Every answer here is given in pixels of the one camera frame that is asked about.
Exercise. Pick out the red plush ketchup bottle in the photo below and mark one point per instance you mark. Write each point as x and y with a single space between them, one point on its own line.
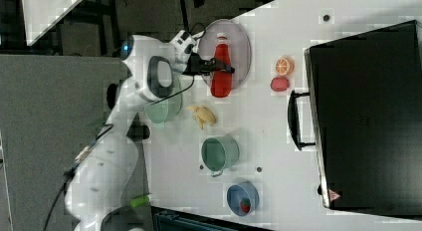
222 79

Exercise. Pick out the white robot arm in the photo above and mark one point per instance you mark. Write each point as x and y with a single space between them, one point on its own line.
101 171

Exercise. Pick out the green perforated colander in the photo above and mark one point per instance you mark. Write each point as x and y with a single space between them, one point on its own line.
168 109

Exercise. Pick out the green metal cup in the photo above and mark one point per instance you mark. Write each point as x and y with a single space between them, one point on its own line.
219 153

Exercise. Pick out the orange slice toy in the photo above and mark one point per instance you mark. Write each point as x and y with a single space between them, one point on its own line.
285 66

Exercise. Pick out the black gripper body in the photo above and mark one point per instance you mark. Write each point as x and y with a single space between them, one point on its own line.
197 66

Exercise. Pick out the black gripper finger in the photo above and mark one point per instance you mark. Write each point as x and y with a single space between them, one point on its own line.
227 71
219 62

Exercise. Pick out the red plush strawberry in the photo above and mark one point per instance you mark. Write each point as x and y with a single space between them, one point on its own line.
245 205

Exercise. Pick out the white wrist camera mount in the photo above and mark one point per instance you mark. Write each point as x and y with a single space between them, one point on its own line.
183 43

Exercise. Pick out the yellow plush banana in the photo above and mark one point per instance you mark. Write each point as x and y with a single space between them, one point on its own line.
202 115

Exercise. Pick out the red plush meat piece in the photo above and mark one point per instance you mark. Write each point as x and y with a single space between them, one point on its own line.
280 84

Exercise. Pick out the black toaster oven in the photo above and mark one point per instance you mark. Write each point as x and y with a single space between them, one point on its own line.
365 96

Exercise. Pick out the blue bowl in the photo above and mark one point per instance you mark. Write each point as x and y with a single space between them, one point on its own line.
237 192

